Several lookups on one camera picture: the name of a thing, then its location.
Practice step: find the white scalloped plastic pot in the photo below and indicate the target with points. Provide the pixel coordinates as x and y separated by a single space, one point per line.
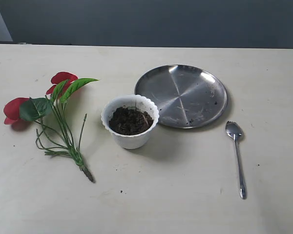
143 104

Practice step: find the round stainless steel plate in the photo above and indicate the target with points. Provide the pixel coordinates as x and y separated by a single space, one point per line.
186 96

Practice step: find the stainless steel spork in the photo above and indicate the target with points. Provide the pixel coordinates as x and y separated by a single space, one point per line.
234 131

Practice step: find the dark soil in pot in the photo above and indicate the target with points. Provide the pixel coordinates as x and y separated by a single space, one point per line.
130 122

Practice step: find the artificial red anthurium plant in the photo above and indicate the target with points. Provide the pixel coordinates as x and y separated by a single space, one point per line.
55 137

